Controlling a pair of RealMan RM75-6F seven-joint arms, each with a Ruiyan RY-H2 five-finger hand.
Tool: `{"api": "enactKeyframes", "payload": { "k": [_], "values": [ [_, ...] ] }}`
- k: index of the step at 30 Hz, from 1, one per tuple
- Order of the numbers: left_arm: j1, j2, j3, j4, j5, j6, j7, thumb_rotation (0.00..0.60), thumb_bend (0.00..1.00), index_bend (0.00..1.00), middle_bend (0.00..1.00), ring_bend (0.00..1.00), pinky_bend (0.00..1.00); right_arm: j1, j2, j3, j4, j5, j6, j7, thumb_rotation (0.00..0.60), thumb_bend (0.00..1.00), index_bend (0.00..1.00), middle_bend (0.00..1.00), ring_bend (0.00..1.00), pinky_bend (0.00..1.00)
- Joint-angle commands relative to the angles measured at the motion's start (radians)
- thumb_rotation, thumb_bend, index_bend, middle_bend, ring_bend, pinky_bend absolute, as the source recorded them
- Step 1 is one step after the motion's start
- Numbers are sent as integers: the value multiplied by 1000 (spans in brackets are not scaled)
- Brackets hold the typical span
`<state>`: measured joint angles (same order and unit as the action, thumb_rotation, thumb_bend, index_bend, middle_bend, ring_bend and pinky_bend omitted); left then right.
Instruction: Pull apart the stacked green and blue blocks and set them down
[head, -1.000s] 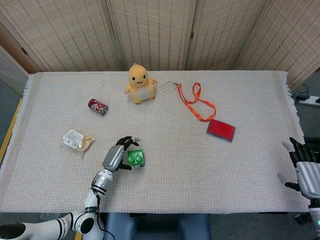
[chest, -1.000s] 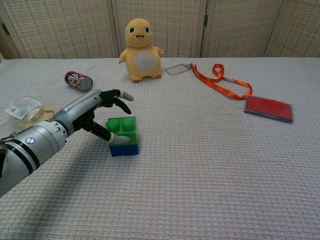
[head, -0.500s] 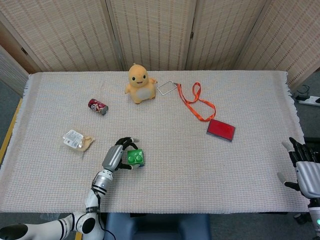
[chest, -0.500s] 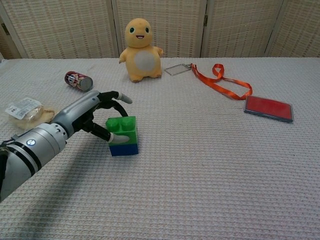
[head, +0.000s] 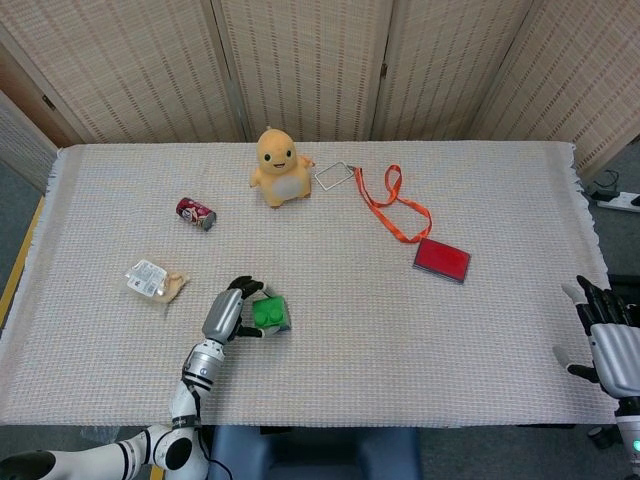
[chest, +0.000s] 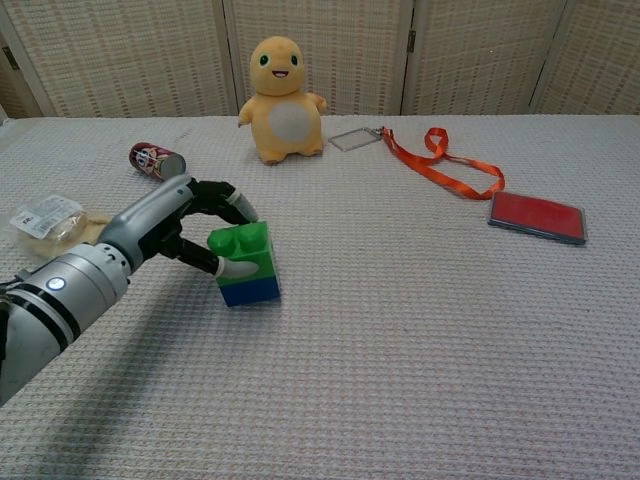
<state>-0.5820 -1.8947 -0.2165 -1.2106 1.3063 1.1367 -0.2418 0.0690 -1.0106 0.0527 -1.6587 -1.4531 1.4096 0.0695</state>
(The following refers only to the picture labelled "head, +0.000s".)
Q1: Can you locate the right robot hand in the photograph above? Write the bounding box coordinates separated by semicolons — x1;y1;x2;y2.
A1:
552;274;640;401

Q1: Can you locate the green toy block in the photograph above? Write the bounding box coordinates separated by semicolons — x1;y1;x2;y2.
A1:
252;295;290;332

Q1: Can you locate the clear packaged snack bag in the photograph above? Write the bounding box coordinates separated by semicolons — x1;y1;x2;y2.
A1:
123;258;192;316

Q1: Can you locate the orange plush dinosaur toy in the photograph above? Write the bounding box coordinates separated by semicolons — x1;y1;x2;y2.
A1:
249;126;317;210

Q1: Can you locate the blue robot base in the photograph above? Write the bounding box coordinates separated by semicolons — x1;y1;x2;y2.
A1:
207;424;424;480

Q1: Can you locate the white woven tablecloth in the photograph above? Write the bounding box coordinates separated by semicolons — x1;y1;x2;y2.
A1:
0;140;621;431

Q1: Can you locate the red soda can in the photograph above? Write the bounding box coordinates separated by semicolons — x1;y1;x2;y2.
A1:
175;196;218;232

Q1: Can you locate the red card holder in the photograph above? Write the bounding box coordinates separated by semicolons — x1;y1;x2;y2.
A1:
412;237;472;285

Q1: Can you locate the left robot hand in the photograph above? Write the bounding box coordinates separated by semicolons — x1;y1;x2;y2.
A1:
201;275;276;346

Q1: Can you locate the orange lanyard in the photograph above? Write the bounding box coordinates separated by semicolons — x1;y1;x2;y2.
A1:
353;164;433;245

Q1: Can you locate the black floor equipment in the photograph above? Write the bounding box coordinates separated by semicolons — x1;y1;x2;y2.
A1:
607;273;640;301

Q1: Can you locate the white power strip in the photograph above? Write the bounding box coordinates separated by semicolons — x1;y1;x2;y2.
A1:
597;191;640;214

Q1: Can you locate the woven folding screen panel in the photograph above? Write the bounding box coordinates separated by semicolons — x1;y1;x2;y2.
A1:
0;0;249;146
0;89;59;194
372;0;534;142
469;0;640;181
212;0;401;144

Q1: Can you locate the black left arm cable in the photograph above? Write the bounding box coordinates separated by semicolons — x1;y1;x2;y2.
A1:
182;377;226;469

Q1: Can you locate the clear badge holder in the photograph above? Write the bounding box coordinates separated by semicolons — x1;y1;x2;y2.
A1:
314;160;357;192

